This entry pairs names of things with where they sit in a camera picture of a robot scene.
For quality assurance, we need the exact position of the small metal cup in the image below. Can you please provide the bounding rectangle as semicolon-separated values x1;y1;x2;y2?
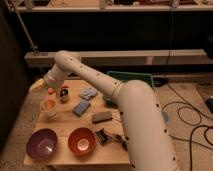
59;88;69;103

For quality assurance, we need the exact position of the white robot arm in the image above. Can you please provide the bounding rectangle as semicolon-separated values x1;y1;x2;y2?
30;50;179;171

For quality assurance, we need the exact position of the black handled brush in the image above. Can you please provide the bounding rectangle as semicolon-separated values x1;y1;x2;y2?
95;128;127;150

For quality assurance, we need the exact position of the white cup orange inside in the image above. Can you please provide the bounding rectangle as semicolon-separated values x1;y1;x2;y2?
40;99;56;117

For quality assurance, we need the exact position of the green plastic tray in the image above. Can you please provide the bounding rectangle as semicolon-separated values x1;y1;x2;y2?
102;70;155;107

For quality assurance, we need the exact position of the orange carrot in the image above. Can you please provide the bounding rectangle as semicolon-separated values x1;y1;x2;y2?
47;85;69;95

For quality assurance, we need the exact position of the purple bowl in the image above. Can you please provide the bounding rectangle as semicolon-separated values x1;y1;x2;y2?
26;129;57;160

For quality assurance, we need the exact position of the light blue cloth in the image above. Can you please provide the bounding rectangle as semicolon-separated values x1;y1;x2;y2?
79;87;98;100

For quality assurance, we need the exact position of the black cable on floor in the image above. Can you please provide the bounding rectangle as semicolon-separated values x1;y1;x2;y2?
161;83;213;171

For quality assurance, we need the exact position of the wooden shelf rail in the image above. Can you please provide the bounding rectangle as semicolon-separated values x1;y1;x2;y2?
24;49;213;67

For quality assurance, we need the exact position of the red bowl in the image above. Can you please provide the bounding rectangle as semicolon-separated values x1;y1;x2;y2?
68;127;96;156

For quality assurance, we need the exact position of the blue sponge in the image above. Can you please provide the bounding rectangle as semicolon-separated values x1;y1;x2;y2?
73;99;90;117

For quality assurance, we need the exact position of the dark grey block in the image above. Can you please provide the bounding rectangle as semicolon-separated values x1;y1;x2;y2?
91;111;112;123

